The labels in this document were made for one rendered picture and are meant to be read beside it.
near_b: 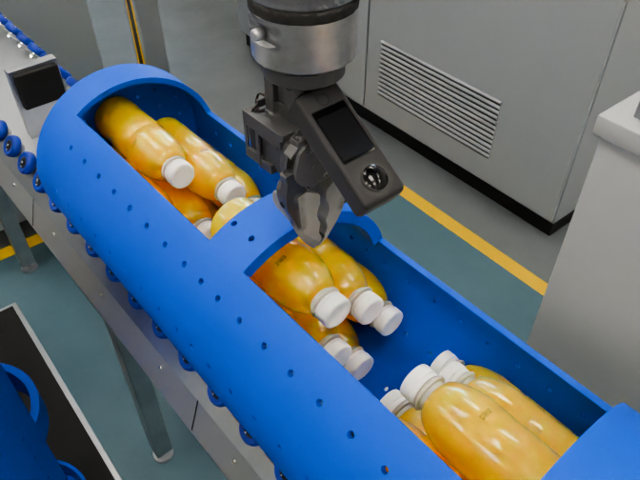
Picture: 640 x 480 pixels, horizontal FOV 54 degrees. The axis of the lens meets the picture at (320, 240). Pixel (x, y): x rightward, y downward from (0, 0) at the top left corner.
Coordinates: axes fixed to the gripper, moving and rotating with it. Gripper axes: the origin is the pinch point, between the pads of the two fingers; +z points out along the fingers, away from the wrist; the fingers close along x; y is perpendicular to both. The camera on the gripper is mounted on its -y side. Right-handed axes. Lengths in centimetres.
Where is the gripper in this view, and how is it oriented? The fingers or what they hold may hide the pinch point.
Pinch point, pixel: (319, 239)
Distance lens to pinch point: 66.2
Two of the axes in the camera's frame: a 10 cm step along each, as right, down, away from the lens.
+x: -7.6, 4.4, -4.7
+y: -6.5, -5.2, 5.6
